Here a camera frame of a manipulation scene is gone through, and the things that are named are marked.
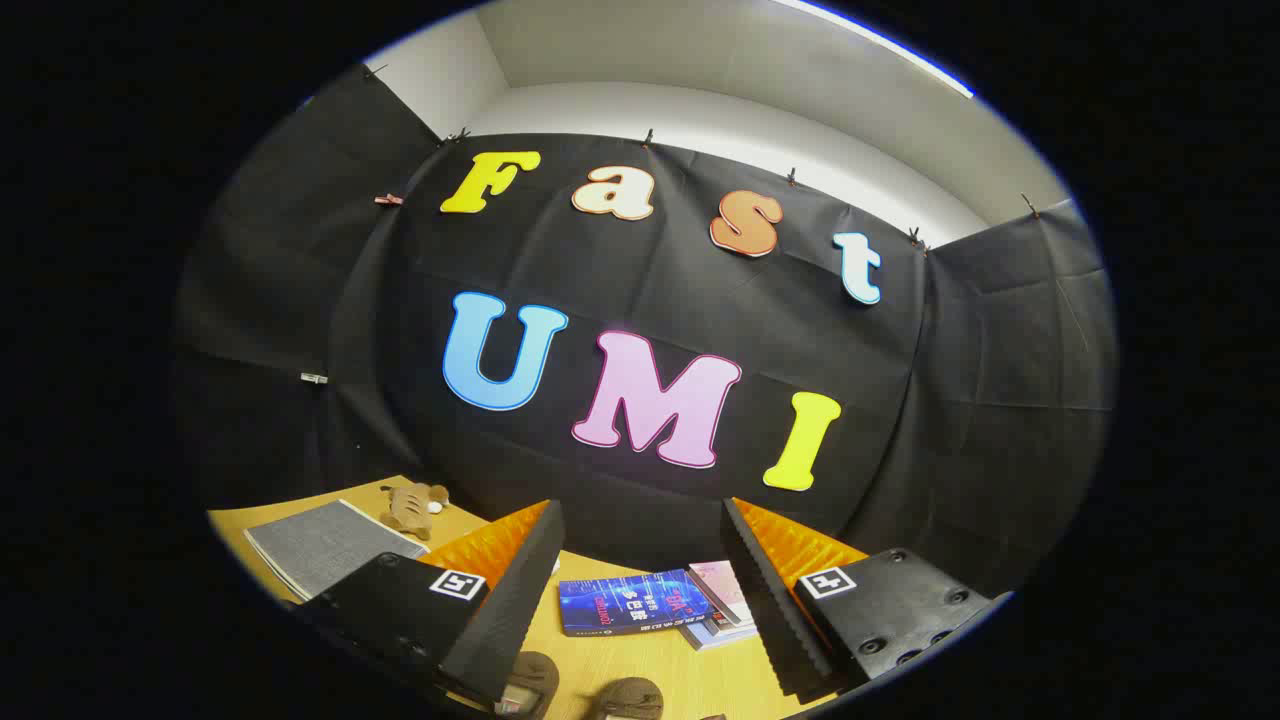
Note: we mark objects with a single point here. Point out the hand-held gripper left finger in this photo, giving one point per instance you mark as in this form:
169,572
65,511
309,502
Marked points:
520,610

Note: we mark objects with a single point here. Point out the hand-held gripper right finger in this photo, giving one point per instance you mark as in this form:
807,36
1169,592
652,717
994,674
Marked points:
765,600

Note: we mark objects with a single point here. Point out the brown fuzzy shoe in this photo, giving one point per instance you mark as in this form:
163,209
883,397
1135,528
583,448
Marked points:
628,697
532,680

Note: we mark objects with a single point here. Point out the grey fabric storage box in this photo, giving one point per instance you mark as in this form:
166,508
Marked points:
325,545

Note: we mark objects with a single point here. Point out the pink book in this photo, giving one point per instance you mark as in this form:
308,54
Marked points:
722,590

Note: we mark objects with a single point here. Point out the grey book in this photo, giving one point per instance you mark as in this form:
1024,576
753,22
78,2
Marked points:
715,636

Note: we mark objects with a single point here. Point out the blue book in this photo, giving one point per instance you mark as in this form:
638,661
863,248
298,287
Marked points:
625,605

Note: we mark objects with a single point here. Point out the brown striped plush toy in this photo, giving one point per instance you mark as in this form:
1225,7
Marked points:
412,505

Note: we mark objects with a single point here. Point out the black backdrop cloth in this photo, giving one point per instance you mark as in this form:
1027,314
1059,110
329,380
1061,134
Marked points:
650,290

